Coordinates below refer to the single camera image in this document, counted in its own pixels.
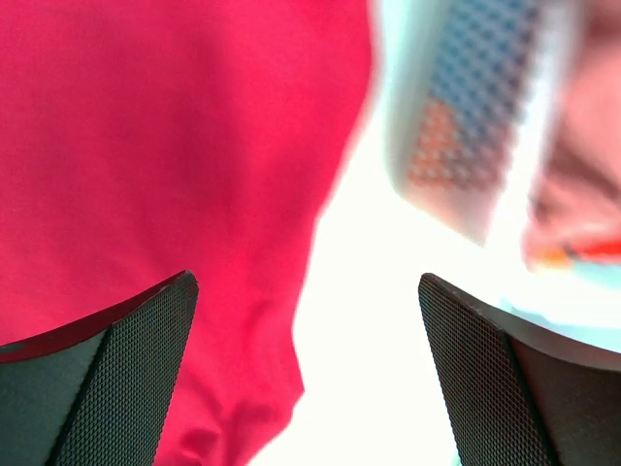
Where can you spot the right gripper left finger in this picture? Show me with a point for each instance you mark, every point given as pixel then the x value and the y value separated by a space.
pixel 97 390

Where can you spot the bright red t shirt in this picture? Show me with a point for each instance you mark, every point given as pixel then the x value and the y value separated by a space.
pixel 605 252

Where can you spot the crimson red t shirt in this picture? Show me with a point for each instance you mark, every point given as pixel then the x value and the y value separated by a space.
pixel 142 138

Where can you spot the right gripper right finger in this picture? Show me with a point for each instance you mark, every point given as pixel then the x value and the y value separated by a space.
pixel 515 392

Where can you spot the white plastic laundry basket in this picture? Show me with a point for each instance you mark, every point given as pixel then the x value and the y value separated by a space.
pixel 472 117

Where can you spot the salmon pink t shirt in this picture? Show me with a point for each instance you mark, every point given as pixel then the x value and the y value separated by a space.
pixel 578 193

